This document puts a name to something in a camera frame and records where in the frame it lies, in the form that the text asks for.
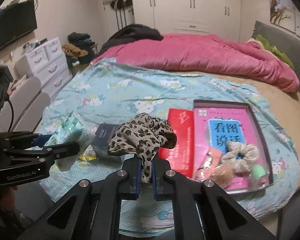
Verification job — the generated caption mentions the green tissue pack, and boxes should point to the green tissue pack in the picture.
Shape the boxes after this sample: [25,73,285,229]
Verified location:
[44,112,95,172]

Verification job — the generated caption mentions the salmon pink cloth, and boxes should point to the salmon pink cloth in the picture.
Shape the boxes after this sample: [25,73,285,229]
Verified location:
[197,147,223,179]

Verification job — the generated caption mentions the red YangHua box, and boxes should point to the red YangHua box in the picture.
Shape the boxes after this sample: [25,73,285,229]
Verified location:
[159,108,194,178]

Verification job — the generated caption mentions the floral cream scrunchie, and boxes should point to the floral cream scrunchie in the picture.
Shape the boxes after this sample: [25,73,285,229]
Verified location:
[221,141,260,173]

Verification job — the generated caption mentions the green sponge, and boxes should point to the green sponge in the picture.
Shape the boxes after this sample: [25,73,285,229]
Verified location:
[250,165,266,180]

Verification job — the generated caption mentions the leopard print scrunchie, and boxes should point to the leopard print scrunchie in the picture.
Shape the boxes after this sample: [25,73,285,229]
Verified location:
[107,113,177,184]

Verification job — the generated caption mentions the person's hand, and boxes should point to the person's hand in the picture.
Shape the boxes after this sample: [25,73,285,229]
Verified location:
[0,186,18,212]

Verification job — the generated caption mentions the yellow snack packet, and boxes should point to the yellow snack packet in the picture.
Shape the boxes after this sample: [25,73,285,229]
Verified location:
[79,145,97,162]

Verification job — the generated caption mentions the grey chair back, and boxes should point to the grey chair back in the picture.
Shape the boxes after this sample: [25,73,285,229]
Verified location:
[0,76,50,132]

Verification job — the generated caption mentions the dark blue cosmetics box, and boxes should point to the dark blue cosmetics box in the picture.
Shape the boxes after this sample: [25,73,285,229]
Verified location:
[91,123,119,158]

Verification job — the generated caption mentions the Hello Kitty blue bedsheet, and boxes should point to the Hello Kitty blue bedsheet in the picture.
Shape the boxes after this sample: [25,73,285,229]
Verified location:
[38,60,300,237]

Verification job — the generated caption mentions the white drawer chest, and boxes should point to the white drawer chest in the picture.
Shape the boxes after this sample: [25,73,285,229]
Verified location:
[15,37,72,98]

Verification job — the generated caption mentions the pink book in box lid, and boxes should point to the pink book in box lid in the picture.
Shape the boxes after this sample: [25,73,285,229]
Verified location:
[192,100,273,194]

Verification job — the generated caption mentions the brown fuzzy garment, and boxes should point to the brown fuzzy garment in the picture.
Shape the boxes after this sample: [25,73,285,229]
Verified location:
[62,43,88,58]

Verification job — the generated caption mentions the dark clothes pile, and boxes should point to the dark clothes pile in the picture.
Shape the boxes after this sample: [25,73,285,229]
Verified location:
[68,32,97,64]

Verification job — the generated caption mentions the black clothing on bed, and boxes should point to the black clothing on bed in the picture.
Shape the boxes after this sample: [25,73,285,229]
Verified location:
[97,23,164,56]

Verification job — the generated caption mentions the pink quilt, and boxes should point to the pink quilt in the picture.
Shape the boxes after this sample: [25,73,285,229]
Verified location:
[94,34,300,93]

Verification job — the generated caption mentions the green blanket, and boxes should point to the green blanket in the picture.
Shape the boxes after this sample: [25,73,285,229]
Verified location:
[255,35,295,70]

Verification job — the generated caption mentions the white wardrobe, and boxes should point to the white wardrobe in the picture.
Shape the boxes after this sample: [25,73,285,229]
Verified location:
[101,0,241,42]

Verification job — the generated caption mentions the grey headboard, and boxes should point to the grey headboard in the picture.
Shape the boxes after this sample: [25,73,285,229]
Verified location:
[252,21,300,92]

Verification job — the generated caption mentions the black wall television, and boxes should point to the black wall television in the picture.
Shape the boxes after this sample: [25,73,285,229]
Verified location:
[0,0,37,51]

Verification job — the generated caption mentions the flower wall painting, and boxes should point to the flower wall painting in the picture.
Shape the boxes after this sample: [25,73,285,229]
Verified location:
[269,0,300,37]

